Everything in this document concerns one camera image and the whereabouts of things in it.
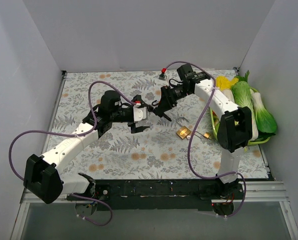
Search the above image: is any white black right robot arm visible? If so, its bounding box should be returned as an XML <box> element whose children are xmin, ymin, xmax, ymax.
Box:
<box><xmin>151</xmin><ymin>61</ymin><xmax>252</xmax><ymax>199</ymax></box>

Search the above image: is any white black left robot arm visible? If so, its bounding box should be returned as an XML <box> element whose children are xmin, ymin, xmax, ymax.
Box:
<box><xmin>24</xmin><ymin>90</ymin><xmax>153</xmax><ymax>204</ymax></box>

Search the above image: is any green napa cabbage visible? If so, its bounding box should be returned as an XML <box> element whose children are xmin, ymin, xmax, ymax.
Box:
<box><xmin>231</xmin><ymin>81</ymin><xmax>259</xmax><ymax>141</ymax></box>

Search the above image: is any bok choy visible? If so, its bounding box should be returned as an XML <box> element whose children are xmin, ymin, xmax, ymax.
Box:
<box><xmin>251</xmin><ymin>92</ymin><xmax>278</xmax><ymax>134</ymax></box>

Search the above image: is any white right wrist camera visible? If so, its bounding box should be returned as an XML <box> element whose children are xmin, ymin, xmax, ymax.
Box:
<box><xmin>158</xmin><ymin>68</ymin><xmax>168</xmax><ymax>81</ymax></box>

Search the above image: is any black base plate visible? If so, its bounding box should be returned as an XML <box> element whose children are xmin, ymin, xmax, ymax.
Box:
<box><xmin>66</xmin><ymin>178</ymin><xmax>246</xmax><ymax>212</ymax></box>

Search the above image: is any yellow-leaf napa cabbage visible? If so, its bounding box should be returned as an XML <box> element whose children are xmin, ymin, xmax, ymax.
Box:
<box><xmin>216</xmin><ymin>76</ymin><xmax>239</xmax><ymax>102</ymax></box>

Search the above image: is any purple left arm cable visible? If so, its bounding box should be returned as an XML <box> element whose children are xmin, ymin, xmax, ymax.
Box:
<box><xmin>8</xmin><ymin>80</ymin><xmax>136</xmax><ymax>226</ymax></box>

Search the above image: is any floral patterned mat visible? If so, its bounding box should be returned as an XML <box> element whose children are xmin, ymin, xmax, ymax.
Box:
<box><xmin>37</xmin><ymin>69</ymin><xmax>269</xmax><ymax>180</ymax></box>

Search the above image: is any green plastic basket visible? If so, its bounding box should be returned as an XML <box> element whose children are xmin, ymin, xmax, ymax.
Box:
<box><xmin>209</xmin><ymin>87</ymin><xmax>276</xmax><ymax>146</ymax></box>

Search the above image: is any small brass padlock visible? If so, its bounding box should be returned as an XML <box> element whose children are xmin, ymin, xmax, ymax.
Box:
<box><xmin>194</xmin><ymin>131</ymin><xmax>212</xmax><ymax>140</ymax></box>

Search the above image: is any orange black padlock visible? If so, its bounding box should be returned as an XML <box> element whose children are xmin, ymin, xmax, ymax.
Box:
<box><xmin>151</xmin><ymin>100</ymin><xmax>160</xmax><ymax>107</ymax></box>

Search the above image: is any aluminium frame rail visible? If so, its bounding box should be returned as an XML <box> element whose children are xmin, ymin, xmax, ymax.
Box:
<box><xmin>11</xmin><ymin>181</ymin><xmax>298</xmax><ymax>240</ymax></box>

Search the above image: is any large brass padlock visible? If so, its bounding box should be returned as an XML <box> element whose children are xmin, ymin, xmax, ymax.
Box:
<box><xmin>176</xmin><ymin>116</ymin><xmax>192</xmax><ymax>140</ymax></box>

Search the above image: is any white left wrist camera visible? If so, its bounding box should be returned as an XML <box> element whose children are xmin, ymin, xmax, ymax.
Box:
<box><xmin>133</xmin><ymin>107</ymin><xmax>148</xmax><ymax>122</ymax></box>

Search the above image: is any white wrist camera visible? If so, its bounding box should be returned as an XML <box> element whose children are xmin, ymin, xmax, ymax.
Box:
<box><xmin>133</xmin><ymin>107</ymin><xmax>148</xmax><ymax>122</ymax></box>
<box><xmin>158</xmin><ymin>68</ymin><xmax>168</xmax><ymax>81</ymax></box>

